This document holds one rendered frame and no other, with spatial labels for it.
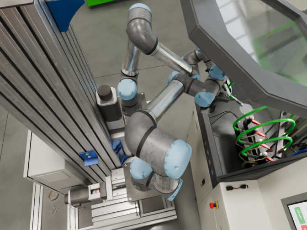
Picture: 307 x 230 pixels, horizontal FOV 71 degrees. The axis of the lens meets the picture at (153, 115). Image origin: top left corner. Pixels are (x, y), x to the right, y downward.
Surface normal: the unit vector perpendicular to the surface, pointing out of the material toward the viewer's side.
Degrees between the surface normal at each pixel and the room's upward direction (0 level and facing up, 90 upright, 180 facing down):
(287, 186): 76
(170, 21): 0
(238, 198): 0
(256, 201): 0
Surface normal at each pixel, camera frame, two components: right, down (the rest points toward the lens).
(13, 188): -0.04, -0.51
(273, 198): -0.98, -0.04
